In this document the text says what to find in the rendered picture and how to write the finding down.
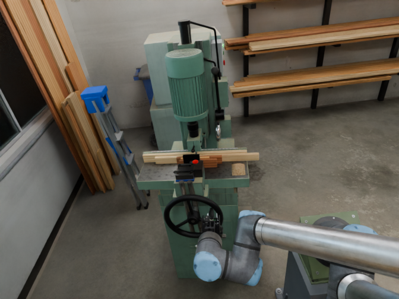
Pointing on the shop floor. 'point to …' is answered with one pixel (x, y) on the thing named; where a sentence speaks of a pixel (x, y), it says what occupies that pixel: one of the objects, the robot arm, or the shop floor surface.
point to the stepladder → (114, 138)
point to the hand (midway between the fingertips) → (213, 220)
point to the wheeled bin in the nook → (146, 92)
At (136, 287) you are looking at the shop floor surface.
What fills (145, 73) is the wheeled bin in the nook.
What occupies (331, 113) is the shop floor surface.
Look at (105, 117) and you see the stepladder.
